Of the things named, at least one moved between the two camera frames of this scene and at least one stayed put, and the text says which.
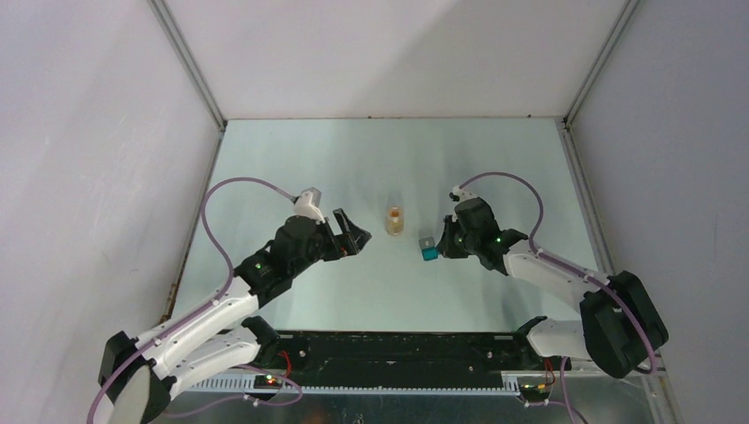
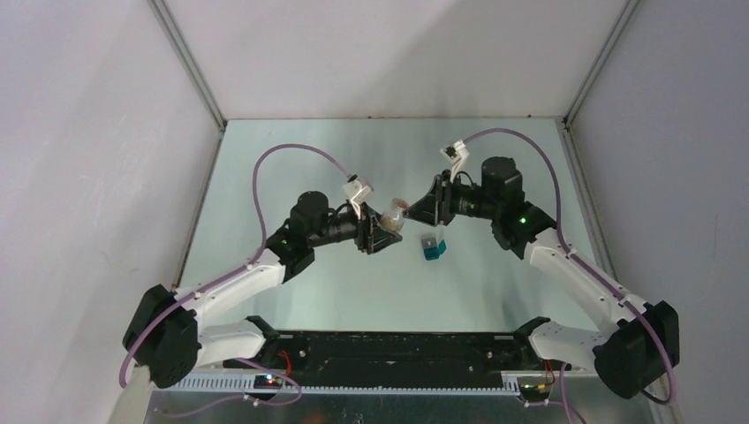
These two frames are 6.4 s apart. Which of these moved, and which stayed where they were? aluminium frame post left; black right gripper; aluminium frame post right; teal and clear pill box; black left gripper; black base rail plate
Moved: black left gripper; black right gripper
Stayed: teal and clear pill box; aluminium frame post left; black base rail plate; aluminium frame post right
